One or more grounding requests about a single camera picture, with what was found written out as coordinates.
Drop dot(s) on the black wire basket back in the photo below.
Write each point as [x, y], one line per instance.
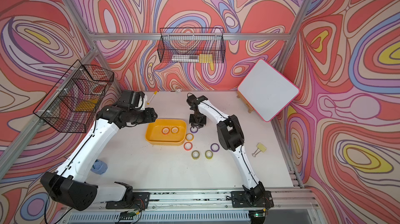
[184, 45]

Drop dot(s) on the yellow-green tape roll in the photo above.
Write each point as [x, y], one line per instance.
[209, 154]
[195, 155]

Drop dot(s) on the red tape roll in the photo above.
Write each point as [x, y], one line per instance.
[188, 146]
[165, 130]

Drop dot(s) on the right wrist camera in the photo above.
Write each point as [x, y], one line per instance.
[193, 101]

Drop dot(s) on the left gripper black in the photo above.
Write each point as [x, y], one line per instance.
[150, 115]

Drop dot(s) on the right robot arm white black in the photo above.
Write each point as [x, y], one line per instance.
[231, 138]

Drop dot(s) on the black wire basket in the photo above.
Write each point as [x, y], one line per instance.
[184, 45]
[79, 82]

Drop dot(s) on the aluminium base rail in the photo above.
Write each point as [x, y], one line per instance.
[282, 206]

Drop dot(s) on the yellow binder clip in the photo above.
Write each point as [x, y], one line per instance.
[260, 149]

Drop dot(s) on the white board pink frame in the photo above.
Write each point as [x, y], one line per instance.
[267, 91]

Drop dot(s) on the blue cloth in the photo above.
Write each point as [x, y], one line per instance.
[99, 167]

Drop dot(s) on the wooden easel stand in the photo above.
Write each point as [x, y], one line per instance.
[250, 109]

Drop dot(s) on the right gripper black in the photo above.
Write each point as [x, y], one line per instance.
[200, 124]

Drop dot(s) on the orange tape roll middle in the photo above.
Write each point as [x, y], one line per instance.
[189, 137]

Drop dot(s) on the orange tape roll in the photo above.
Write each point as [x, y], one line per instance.
[189, 137]
[174, 130]

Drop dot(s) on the black wire basket left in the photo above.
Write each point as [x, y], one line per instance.
[79, 82]

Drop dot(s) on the yellow item in left basket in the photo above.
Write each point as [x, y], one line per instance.
[86, 105]

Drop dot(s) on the purple tape roll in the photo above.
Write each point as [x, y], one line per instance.
[214, 147]
[194, 130]

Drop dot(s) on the yellow plastic storage box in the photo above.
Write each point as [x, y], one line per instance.
[170, 132]

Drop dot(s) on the orange tape roll top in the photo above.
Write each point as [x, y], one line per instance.
[174, 130]

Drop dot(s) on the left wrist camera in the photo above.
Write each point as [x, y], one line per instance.
[132, 100]

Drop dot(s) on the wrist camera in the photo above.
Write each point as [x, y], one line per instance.
[132, 100]
[193, 101]

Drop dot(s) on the white yellow marker pen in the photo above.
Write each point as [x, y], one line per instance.
[152, 97]

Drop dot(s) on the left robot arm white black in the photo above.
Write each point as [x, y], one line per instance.
[67, 185]

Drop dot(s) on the yellow block in back basket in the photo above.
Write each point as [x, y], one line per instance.
[206, 58]

